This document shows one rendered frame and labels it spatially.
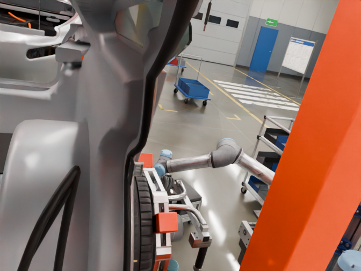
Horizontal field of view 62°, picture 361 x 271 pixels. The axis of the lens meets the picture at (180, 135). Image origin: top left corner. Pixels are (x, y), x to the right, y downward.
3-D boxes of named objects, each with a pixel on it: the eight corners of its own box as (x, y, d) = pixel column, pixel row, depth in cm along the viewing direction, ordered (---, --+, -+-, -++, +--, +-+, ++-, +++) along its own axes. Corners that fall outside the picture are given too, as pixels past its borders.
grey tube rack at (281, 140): (237, 191, 363) (262, 114, 327) (265, 190, 379) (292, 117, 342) (261, 220, 318) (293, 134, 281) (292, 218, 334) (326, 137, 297)
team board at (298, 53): (268, 86, 1142) (285, 33, 1070) (279, 88, 1156) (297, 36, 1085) (289, 98, 1009) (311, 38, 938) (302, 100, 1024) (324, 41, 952)
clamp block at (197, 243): (187, 240, 134) (190, 230, 132) (206, 239, 137) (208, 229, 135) (191, 248, 129) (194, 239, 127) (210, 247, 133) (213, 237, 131)
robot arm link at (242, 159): (288, 206, 178) (211, 156, 176) (284, 193, 191) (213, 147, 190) (301, 192, 173) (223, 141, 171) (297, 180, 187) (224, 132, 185)
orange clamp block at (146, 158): (134, 172, 148) (134, 154, 150) (149, 172, 151) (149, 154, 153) (137, 171, 142) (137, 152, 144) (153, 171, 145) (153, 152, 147)
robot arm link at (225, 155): (237, 170, 164) (154, 182, 176) (237, 162, 174) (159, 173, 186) (233, 150, 161) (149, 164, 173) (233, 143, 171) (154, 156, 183)
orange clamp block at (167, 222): (151, 215, 118) (158, 212, 110) (170, 214, 121) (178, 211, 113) (151, 234, 116) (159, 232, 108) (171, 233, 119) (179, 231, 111)
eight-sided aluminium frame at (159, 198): (121, 234, 174) (135, 151, 154) (132, 234, 176) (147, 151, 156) (139, 323, 127) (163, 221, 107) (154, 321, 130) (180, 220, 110)
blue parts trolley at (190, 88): (172, 91, 752) (179, 52, 716) (194, 94, 773) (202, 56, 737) (184, 105, 666) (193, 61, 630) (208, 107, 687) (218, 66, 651)
